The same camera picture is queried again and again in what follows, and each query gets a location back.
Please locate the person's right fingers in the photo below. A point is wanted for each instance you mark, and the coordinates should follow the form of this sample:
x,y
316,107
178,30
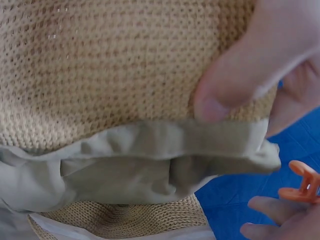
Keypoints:
x,y
280,217

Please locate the person's right thumb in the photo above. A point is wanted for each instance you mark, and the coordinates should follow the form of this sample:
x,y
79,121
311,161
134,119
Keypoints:
x,y
250,62

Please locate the woven straw hat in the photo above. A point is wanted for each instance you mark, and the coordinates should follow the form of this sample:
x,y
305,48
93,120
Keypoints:
x,y
100,75

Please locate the person's right hand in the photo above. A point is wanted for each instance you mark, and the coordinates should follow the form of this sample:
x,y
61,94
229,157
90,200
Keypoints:
x,y
262,50

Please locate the orange plastic clip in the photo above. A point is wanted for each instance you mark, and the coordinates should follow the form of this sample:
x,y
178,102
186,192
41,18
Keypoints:
x,y
306,183

